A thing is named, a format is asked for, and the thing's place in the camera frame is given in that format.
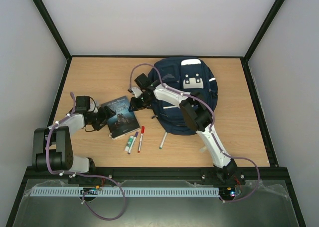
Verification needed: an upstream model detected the black aluminium frame rail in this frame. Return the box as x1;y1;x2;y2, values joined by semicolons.
26;166;290;187

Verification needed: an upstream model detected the green cap marker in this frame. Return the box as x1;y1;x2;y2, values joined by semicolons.
159;132;168;150

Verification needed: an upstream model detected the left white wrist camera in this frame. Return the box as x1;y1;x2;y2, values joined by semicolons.
89;99;99;113

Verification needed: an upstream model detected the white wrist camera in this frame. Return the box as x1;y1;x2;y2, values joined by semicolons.
89;99;99;113
131;87;142;98

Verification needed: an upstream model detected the purple cap marker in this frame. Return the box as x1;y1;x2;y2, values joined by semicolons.
128;131;139;154

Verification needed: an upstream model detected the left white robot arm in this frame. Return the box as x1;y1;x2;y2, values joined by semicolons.
32;92;116;177

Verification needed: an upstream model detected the dark blue Wuthering Heights book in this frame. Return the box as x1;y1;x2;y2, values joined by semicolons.
101;96;140;140

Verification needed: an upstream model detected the red cap marker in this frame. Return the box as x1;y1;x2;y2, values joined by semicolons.
138;126;145;153

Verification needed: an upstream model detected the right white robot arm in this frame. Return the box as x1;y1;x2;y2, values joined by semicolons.
128;74;237;183

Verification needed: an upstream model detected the navy blue backpack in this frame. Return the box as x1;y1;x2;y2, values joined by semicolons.
148;56;218;136

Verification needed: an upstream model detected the light blue slotted cable duct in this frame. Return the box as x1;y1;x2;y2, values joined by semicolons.
30;187;220;198

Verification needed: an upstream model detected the yellow highlighter pen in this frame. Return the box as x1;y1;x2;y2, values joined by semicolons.
200;146;207;153

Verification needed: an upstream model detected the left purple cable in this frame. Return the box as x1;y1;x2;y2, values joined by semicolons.
46;91;128;220

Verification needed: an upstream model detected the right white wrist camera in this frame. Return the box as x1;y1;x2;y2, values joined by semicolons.
131;87;142;98

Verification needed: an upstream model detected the green label glue stick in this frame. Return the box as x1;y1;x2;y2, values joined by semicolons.
124;136;134;152

